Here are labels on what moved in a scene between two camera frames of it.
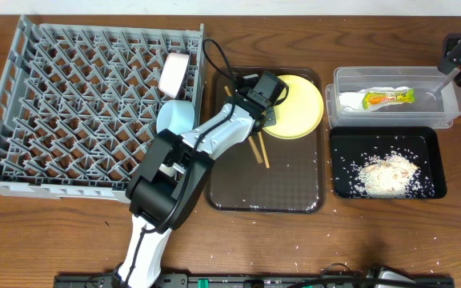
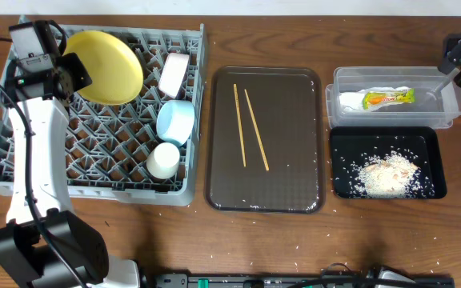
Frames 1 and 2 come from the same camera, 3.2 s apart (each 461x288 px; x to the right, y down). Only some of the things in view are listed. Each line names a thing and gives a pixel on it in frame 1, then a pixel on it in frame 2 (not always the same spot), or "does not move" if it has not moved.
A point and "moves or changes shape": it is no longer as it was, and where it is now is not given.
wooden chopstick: (250, 138) moves or changes shape
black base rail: (250, 281) does not move
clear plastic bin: (346, 109) does not move
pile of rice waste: (391, 174) does not move
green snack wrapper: (374, 98) does not move
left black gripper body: (269, 118) to (78, 71)
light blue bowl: (175, 115) does not move
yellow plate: (299, 114) to (115, 72)
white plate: (174, 70) does not move
